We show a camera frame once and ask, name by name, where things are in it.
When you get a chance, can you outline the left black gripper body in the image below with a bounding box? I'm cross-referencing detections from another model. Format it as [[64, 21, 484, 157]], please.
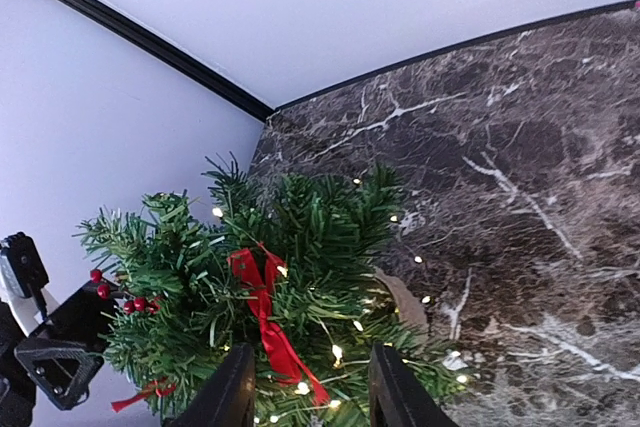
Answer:
[[29, 282, 118, 347]]

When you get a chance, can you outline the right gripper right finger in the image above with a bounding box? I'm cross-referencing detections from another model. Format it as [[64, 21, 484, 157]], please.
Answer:
[[368, 343, 457, 427]]

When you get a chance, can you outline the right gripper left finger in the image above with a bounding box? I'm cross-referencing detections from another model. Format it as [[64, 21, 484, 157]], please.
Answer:
[[166, 343, 255, 427]]

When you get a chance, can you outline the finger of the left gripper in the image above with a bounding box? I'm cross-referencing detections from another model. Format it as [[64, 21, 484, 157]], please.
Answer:
[[14, 338, 104, 410]]

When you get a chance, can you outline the red berry sprig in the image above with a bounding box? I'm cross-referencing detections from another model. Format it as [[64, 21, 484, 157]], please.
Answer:
[[89, 269, 160, 315]]

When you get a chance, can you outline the red bow ornament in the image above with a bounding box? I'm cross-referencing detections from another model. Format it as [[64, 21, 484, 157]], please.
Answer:
[[111, 378, 176, 413]]

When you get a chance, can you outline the fairy light string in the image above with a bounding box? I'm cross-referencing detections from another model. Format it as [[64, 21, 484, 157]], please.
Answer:
[[209, 176, 471, 426]]

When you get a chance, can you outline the small green christmas tree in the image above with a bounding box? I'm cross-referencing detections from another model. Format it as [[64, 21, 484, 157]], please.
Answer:
[[78, 164, 464, 426]]

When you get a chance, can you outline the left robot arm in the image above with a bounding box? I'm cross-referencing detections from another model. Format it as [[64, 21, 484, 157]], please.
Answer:
[[1, 284, 117, 426]]

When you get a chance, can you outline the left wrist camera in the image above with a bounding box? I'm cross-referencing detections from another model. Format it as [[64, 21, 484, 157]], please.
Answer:
[[1, 232, 59, 337]]

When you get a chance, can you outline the left black frame post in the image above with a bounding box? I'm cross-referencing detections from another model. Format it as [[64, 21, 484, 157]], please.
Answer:
[[56, 0, 274, 122]]

